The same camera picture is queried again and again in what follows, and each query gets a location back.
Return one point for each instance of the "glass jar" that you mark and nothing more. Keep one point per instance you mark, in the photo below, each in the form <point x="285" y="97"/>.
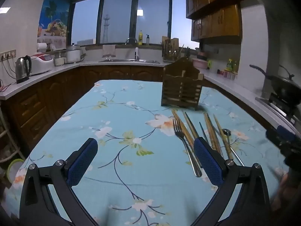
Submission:
<point x="59" y="59"/>

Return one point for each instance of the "steel sink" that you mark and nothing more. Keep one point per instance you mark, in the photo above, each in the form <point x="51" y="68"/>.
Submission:
<point x="122" y="60"/>

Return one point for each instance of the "green rimmed lid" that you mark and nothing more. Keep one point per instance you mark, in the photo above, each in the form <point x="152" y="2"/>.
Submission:
<point x="13" y="169"/>

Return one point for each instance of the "dish rack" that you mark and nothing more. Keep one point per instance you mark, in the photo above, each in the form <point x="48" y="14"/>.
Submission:
<point x="170" y="53"/>

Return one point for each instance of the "wooden cabinets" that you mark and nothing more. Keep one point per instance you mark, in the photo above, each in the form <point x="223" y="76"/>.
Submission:
<point x="30" y="108"/>
<point x="218" y="16"/>

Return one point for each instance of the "person's right hand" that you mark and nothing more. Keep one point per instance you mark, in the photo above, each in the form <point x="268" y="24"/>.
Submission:
<point x="285" y="188"/>

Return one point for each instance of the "dish cloth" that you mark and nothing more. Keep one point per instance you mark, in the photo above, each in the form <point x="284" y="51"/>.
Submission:
<point x="108" y="51"/>

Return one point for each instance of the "kitchen window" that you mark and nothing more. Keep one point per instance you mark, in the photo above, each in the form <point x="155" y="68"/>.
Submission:
<point x="117" y="18"/>

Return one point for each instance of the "cooking oil bottle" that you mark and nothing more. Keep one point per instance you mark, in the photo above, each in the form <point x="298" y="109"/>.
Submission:
<point x="231" y="64"/>

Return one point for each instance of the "metal chopstick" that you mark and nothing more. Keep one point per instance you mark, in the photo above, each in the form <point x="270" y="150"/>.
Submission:
<point x="191" y="126"/>

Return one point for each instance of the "clear pump bottle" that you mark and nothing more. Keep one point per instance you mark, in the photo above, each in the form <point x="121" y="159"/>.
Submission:
<point x="147" y="40"/>

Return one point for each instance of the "pink basin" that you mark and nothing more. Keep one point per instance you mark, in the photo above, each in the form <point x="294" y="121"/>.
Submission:
<point x="199" y="63"/>

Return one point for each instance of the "black wok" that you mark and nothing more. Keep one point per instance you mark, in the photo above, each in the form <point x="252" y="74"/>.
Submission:
<point x="282" y="87"/>

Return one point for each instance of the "steel electric kettle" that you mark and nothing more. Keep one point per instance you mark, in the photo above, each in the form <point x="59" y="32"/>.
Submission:
<point x="22" y="69"/>

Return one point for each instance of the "chrome faucet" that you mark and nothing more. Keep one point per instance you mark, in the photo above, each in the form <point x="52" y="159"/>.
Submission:
<point x="130" y="40"/>

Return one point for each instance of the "red and white rice cooker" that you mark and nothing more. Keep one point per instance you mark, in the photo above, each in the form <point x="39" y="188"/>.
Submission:
<point x="41" y="63"/>

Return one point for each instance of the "steel stove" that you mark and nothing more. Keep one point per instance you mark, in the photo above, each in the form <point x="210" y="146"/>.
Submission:
<point x="277" y="107"/>

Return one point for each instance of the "white faucet spray head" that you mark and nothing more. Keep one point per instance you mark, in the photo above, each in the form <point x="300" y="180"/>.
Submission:
<point x="136" y="53"/>

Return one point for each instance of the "wooden lower cabinets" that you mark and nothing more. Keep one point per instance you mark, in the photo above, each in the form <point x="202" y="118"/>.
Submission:
<point x="30" y="108"/>

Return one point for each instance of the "green mug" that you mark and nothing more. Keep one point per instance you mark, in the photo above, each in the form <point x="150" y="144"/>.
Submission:
<point x="209" y="64"/>

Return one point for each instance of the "paper towel roll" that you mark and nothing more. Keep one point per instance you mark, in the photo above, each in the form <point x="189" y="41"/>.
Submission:
<point x="42" y="47"/>

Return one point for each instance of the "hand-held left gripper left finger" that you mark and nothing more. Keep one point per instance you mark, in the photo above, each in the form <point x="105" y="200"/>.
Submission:
<point x="82" y="162"/>

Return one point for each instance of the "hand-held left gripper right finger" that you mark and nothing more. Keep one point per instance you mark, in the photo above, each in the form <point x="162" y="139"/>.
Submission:
<point x="208" y="162"/>

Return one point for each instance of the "wooden cutting board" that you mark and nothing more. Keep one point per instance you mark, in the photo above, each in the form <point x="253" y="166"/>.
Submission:
<point x="175" y="42"/>

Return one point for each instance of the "white kitchen countertop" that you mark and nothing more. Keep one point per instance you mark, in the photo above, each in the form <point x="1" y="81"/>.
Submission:
<point x="61" y="68"/>

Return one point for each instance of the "dark pot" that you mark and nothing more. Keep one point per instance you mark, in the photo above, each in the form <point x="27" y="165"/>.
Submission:
<point x="201" y="54"/>

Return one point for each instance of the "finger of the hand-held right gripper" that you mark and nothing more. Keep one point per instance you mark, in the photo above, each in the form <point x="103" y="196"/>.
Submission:
<point x="283" y="131"/>

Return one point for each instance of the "yellow detergent bottle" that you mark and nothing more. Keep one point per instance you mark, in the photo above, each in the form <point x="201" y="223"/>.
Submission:
<point x="140" y="38"/>

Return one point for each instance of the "wooden utensil holder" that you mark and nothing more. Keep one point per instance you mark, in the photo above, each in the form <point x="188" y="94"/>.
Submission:
<point x="182" y="84"/>

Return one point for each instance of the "utensils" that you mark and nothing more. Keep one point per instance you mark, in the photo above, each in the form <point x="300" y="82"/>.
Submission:
<point x="203" y="131"/>

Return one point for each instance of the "seasoning jar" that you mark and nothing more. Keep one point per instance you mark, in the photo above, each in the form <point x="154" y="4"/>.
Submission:
<point x="227" y="75"/>
<point x="222" y="74"/>
<point x="234" y="76"/>

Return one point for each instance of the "metal spoon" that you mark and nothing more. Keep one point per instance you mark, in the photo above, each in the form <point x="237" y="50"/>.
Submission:
<point x="227" y="132"/>

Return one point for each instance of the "fruit and palm wall poster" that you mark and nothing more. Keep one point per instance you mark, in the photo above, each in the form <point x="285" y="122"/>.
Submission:
<point x="55" y="16"/>

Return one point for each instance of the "wooden upper cabinets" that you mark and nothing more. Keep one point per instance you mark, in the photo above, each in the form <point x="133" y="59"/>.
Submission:
<point x="218" y="16"/>

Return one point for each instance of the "metal fork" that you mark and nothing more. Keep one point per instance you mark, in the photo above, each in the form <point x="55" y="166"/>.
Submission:
<point x="187" y="146"/>

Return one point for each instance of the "wall switch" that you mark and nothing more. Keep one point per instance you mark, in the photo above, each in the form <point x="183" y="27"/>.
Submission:
<point x="215" y="50"/>

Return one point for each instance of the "blue floral tablecloth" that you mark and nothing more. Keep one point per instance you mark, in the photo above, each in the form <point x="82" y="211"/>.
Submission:
<point x="112" y="113"/>

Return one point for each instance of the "wall power outlet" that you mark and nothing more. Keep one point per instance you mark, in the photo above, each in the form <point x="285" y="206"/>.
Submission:
<point x="8" y="54"/>

